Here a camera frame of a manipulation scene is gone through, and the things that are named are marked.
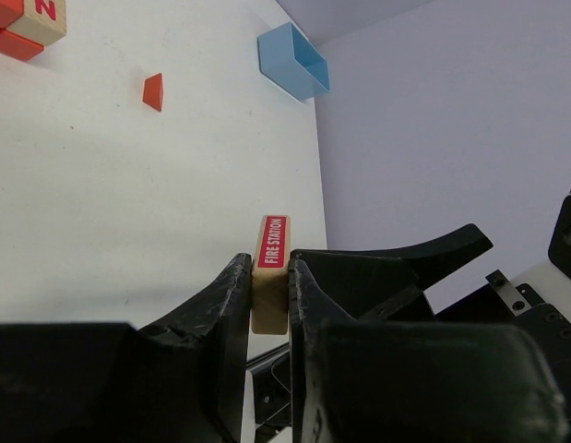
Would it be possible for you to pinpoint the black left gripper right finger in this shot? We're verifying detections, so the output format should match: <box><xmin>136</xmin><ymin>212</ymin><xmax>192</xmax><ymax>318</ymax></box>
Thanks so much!
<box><xmin>290</xmin><ymin>261</ymin><xmax>569</xmax><ymax>442</ymax></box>

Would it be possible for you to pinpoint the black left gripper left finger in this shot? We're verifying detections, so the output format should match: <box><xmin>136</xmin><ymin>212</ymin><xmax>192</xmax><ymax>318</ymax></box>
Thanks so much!
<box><xmin>0</xmin><ymin>253</ymin><xmax>252</xmax><ymax>442</ymax></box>

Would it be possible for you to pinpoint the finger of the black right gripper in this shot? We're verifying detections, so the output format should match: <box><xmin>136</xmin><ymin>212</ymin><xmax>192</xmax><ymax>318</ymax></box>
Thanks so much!
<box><xmin>293</xmin><ymin>249</ymin><xmax>434</xmax><ymax>321</ymax></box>
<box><xmin>400</xmin><ymin>223</ymin><xmax>493</xmax><ymax>293</ymax></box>

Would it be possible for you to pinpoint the natural wood rectangular block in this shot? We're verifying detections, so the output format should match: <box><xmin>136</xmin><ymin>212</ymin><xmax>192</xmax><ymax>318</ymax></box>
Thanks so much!
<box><xmin>251</xmin><ymin>215</ymin><xmax>291</xmax><ymax>335</ymax></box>

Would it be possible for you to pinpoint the blue plastic bin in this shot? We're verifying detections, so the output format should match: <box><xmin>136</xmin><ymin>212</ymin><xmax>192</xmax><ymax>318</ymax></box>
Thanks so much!
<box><xmin>257</xmin><ymin>22</ymin><xmax>330</xmax><ymax>102</ymax></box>

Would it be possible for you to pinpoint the red wedge block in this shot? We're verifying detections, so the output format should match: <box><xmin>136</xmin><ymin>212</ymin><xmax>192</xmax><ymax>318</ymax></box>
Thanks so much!
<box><xmin>142</xmin><ymin>73</ymin><xmax>164</xmax><ymax>112</ymax></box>

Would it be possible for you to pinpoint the red R cube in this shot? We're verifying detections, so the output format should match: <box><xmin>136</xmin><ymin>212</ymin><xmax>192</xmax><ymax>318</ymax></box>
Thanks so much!
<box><xmin>0</xmin><ymin>30</ymin><xmax>44</xmax><ymax>62</ymax></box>

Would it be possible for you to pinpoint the natural wood N cube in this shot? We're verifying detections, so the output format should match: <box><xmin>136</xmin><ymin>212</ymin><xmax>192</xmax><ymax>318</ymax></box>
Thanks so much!
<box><xmin>6</xmin><ymin>0</ymin><xmax>67</xmax><ymax>46</ymax></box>

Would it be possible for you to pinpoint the plain red cube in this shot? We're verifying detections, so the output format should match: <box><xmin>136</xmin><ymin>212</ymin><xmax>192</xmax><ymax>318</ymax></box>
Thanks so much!
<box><xmin>0</xmin><ymin>0</ymin><xmax>24</xmax><ymax>29</ymax></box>

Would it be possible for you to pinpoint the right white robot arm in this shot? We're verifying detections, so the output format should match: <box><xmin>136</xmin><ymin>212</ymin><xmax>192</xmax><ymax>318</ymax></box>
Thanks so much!
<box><xmin>290</xmin><ymin>195</ymin><xmax>571</xmax><ymax>372</ymax></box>

